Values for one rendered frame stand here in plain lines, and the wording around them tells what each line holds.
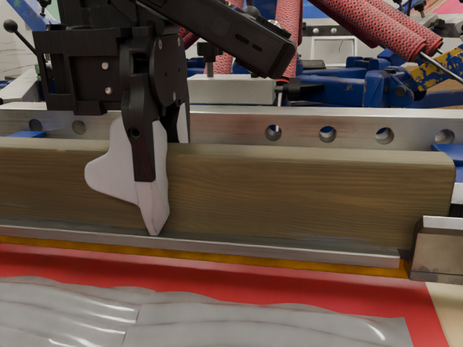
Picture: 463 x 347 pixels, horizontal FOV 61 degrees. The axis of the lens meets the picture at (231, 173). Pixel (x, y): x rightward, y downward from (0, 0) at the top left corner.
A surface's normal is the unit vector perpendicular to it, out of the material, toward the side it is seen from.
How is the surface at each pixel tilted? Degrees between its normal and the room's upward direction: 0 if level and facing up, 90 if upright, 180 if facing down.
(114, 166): 83
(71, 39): 90
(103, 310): 33
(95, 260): 0
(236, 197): 90
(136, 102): 71
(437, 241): 90
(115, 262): 0
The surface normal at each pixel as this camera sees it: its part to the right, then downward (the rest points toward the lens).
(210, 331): 0.01, -0.63
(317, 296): -0.02, -0.93
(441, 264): -0.18, 0.35
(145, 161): -0.17, 0.55
